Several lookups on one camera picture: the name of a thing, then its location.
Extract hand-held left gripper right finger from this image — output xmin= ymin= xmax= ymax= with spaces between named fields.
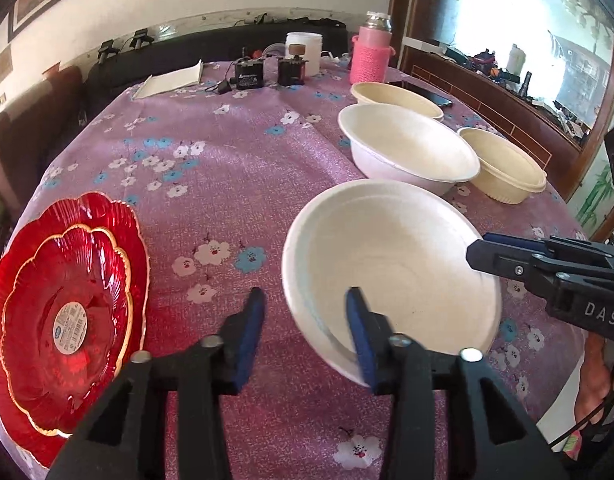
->
xmin=344 ymin=286 xmax=570 ymax=480

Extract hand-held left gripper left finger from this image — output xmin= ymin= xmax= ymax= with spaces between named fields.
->
xmin=44 ymin=287 xmax=266 ymax=480

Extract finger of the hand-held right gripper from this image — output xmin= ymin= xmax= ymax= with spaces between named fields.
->
xmin=483 ymin=232 xmax=614 ymax=261
xmin=466 ymin=240 xmax=535 ymax=283

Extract beige bowl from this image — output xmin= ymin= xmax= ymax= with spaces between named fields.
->
xmin=350 ymin=81 xmax=445 ymax=122
xmin=458 ymin=127 xmax=548 ymax=205

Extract white bowl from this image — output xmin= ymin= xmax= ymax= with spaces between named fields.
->
xmin=282 ymin=179 xmax=502 ymax=388
xmin=338 ymin=104 xmax=481 ymax=196

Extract large red plate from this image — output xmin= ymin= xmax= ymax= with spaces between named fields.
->
xmin=0 ymin=191 xmax=151 ymax=468

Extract small red gold-rimmed plate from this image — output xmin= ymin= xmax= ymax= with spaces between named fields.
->
xmin=2 ymin=225 xmax=134 ymax=436

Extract person's right forearm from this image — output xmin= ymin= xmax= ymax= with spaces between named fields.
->
xmin=576 ymin=332 xmax=614 ymax=443

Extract green bamboo decoration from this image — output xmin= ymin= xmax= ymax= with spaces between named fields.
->
xmin=577 ymin=162 xmax=614 ymax=226

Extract wooden framed mirror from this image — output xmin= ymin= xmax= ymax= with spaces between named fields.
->
xmin=389 ymin=0 xmax=614 ymax=201

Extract black smartphone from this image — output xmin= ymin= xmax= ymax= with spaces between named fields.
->
xmin=387 ymin=80 xmax=454 ymax=109

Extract white bottle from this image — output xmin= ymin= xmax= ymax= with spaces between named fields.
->
xmin=507 ymin=44 xmax=526 ymax=76

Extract white flat box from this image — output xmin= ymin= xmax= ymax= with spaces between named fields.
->
xmin=404 ymin=37 xmax=450 ymax=53

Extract pink thermos with knitted sleeve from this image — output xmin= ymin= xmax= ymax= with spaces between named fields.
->
xmin=350 ymin=11 xmax=396 ymax=85

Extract white notebook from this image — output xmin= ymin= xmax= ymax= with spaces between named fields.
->
xmin=134 ymin=60 xmax=204 ymax=100

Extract black motor with cork top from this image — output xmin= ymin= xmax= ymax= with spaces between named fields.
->
xmin=277 ymin=44 xmax=308 ymax=87

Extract white plastic jar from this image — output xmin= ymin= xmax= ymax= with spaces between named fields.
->
xmin=285 ymin=32 xmax=324 ymax=77

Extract black sofa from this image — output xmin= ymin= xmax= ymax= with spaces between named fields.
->
xmin=82 ymin=20 xmax=350 ymax=126

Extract brown chair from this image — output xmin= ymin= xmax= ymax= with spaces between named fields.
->
xmin=0 ymin=65 xmax=88 ymax=221

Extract black motor with cable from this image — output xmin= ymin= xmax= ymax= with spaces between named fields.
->
xmin=233 ymin=49 xmax=266 ymax=92

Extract small wall frame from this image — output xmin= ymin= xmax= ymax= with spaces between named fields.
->
xmin=0 ymin=44 xmax=14 ymax=88

